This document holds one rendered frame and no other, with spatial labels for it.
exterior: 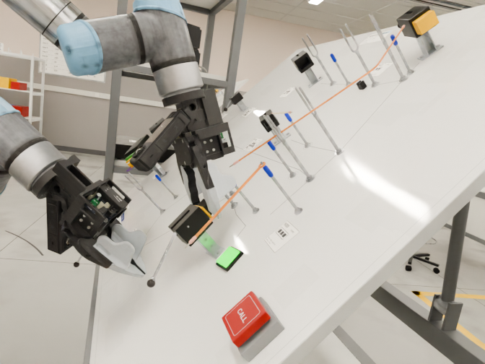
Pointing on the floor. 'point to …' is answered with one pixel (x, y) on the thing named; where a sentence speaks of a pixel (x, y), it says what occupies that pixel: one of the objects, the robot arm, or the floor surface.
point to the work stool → (422, 261)
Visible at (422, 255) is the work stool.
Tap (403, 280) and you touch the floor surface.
